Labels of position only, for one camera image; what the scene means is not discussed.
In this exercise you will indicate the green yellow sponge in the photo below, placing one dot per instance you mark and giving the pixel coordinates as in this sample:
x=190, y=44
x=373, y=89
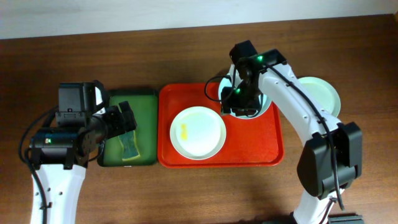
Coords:
x=129, y=146

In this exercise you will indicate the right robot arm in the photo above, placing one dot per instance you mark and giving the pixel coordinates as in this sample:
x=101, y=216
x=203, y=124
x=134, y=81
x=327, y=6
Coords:
x=332, y=151

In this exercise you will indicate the dark green tray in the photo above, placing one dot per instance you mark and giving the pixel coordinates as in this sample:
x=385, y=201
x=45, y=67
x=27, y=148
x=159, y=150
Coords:
x=144, y=104

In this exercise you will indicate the white plate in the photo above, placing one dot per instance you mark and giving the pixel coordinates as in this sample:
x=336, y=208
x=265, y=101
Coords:
x=197, y=133

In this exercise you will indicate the red plastic tray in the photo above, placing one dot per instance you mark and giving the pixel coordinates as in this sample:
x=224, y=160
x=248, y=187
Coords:
x=249, y=142

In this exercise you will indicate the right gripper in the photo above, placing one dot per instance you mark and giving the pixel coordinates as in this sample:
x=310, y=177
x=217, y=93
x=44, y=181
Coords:
x=231, y=103

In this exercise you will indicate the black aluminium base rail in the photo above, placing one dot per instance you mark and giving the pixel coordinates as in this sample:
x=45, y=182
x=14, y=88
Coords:
x=349, y=219

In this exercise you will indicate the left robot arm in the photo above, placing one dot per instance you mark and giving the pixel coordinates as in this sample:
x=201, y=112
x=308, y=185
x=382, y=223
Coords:
x=59, y=152

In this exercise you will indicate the pale green plate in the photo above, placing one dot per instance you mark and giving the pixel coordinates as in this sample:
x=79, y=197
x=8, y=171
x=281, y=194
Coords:
x=324, y=93

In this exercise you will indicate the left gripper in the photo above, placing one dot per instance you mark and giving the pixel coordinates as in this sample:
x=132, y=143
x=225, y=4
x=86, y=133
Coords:
x=117, y=119

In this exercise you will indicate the light blue plate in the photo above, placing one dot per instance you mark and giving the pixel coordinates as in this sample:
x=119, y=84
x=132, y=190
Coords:
x=263, y=99

